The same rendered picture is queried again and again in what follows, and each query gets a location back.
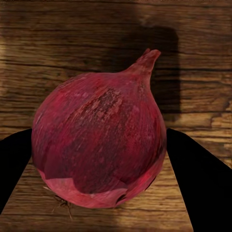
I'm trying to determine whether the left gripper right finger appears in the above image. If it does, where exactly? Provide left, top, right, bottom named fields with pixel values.
left=165, top=128, right=232, bottom=232

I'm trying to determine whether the cutting board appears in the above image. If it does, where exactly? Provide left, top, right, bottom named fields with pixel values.
left=0, top=0, right=232, bottom=232

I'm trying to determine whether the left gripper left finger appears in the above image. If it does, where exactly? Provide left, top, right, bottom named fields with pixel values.
left=0, top=129, right=32, bottom=214

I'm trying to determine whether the vidalia onion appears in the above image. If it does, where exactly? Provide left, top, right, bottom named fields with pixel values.
left=31, top=48, right=167, bottom=208

